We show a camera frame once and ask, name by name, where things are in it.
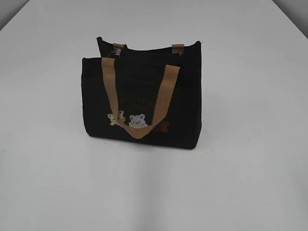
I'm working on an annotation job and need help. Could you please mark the black canvas tote bag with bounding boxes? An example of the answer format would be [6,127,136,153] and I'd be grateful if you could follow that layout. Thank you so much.
[81,37,202,149]

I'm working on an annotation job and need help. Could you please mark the silver zipper pull ring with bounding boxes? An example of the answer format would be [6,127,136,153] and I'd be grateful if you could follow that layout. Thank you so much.
[107,47,122,59]

